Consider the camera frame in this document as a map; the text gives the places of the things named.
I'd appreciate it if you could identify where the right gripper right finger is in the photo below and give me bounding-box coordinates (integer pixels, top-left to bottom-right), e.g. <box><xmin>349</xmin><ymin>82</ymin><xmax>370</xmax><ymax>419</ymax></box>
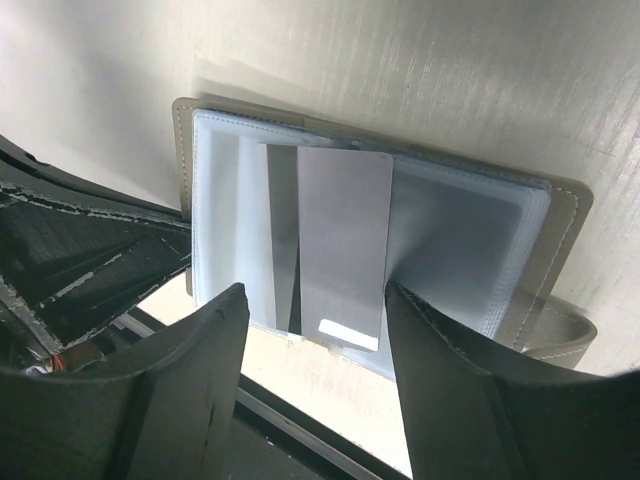
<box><xmin>385</xmin><ymin>282</ymin><xmax>639</xmax><ymax>479</ymax></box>

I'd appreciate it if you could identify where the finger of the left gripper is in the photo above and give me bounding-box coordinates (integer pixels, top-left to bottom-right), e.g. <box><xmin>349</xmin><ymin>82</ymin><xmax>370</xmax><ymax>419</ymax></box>
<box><xmin>1</xmin><ymin>138</ymin><xmax>191</xmax><ymax>353</ymax></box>

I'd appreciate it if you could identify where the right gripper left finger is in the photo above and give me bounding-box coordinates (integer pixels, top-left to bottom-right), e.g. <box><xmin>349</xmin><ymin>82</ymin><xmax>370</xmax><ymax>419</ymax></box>
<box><xmin>1</xmin><ymin>283</ymin><xmax>249</xmax><ymax>479</ymax></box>

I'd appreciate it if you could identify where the grey leather card holder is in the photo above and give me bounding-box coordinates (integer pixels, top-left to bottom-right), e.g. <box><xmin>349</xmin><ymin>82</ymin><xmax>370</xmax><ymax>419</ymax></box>
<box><xmin>172</xmin><ymin>98</ymin><xmax>593</xmax><ymax>378</ymax></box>

